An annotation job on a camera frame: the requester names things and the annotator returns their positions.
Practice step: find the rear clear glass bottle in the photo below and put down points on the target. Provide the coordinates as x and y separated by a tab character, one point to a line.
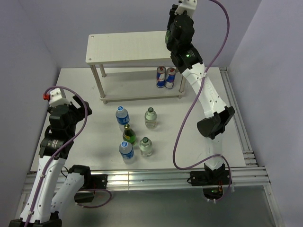
150	118

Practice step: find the beige two-tier shelf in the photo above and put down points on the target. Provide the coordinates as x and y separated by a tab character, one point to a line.
117	64

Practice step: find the clear glass bottle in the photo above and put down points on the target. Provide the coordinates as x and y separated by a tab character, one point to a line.
145	147
150	118

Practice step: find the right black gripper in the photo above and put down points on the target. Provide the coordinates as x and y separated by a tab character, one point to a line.
172	14

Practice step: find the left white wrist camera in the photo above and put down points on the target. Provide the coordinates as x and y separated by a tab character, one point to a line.
56	97

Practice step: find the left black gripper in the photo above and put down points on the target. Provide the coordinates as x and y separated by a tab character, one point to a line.
79	115

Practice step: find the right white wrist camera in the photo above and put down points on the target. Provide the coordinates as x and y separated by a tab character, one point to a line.
186	5

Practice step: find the right red bull can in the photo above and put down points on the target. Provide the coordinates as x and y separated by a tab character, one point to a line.
170	78

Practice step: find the left red bull can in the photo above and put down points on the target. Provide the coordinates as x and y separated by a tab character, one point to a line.
160	76

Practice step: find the front clear glass bottle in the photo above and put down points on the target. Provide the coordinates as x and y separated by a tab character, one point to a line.
145	147

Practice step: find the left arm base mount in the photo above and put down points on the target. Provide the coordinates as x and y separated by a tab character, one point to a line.
96	182

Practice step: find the pocari sweat bottle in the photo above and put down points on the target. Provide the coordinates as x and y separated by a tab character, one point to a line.
122	117
127	152

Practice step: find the red bull can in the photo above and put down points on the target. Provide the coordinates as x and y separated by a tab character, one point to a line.
160	76
170	78

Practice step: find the aluminium frame rail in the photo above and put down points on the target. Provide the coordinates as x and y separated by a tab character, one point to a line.
96	145

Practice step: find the green glass bottle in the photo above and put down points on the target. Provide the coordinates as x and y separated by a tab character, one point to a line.
167	36

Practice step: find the green bottle gold neck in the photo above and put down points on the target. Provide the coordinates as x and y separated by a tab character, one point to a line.
129	135

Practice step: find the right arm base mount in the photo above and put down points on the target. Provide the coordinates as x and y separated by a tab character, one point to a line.
212	183

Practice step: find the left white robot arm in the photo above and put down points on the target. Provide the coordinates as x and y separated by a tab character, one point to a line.
45	207

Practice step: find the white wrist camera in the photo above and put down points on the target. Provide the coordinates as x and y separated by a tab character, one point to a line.
186	5
56	97

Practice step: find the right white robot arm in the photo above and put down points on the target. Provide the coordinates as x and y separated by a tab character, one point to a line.
189	63

